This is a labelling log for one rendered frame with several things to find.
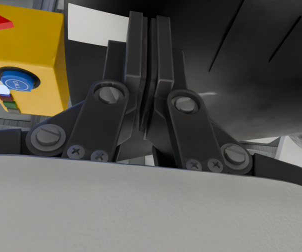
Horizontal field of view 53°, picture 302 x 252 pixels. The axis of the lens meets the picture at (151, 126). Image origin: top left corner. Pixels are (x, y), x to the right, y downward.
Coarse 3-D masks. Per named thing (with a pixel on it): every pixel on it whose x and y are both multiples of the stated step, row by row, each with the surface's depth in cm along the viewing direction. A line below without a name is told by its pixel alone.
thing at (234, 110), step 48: (96, 0) 12; (144, 0) 12; (192, 0) 12; (240, 0) 12; (288, 0) 12; (96, 48) 14; (192, 48) 14; (240, 48) 14; (288, 48) 14; (240, 96) 17; (288, 96) 17; (144, 144) 21
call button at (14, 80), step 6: (6, 72) 38; (12, 72) 38; (18, 72) 38; (6, 78) 38; (12, 78) 38; (18, 78) 38; (24, 78) 39; (30, 78) 39; (6, 84) 40; (12, 84) 40; (18, 84) 40; (24, 84) 40; (30, 84) 40; (18, 90) 41; (24, 90) 41
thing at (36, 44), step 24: (24, 24) 39; (48, 24) 40; (0, 48) 37; (24, 48) 38; (48, 48) 39; (0, 72) 39; (24, 72) 38; (48, 72) 39; (24, 96) 45; (48, 96) 45
